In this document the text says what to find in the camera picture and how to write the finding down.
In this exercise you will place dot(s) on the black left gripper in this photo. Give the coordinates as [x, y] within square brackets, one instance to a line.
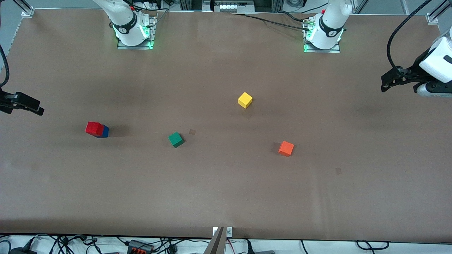
[412, 72]

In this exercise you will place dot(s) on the blue wooden block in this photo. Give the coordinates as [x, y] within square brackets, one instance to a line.
[106, 132]

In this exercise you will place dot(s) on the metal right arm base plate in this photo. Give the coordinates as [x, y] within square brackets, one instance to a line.
[153, 33]

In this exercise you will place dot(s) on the aluminium frame corner profile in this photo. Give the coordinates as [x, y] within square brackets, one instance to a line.
[25, 8]
[436, 14]

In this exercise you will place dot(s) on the orange wooden block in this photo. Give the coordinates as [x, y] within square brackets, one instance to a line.
[286, 148]

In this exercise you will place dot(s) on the red wooden block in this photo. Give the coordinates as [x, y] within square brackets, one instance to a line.
[93, 128]

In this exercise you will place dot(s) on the wooden camera post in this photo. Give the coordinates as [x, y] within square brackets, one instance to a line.
[216, 243]

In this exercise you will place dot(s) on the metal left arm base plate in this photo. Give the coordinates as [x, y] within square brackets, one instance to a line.
[333, 51]

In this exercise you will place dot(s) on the yellow wooden block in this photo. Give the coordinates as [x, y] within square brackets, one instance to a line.
[245, 100]

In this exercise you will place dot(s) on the black power adapter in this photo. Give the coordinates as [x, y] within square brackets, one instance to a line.
[23, 251]

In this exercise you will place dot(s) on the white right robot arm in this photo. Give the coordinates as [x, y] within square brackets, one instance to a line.
[123, 24]

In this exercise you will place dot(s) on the green wooden block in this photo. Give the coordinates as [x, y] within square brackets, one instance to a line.
[176, 139]

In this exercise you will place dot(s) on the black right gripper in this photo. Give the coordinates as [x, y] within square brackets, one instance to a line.
[7, 102]

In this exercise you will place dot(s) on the black orange power strip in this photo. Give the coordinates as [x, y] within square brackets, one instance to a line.
[140, 247]

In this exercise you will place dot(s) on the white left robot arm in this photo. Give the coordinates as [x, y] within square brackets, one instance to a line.
[330, 28]

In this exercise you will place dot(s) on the white terminal block device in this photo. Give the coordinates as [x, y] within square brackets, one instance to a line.
[233, 5]

